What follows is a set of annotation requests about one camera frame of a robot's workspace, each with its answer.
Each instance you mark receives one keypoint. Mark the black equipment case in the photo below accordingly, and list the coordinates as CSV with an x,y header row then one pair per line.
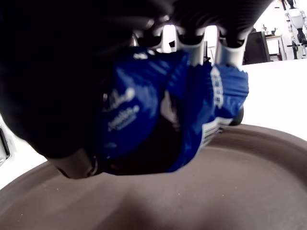
x,y
254,48

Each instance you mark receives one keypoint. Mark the white humanoid robot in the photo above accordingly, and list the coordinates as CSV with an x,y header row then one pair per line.
x,y
296,16

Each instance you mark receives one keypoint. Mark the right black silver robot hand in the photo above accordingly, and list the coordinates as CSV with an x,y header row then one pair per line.
x,y
52,72

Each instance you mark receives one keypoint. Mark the round dark brown tray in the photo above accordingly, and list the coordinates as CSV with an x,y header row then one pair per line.
x,y
192,191

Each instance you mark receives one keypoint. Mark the blue Oreo cookie packet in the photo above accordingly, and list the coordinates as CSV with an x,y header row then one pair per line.
x,y
144,100

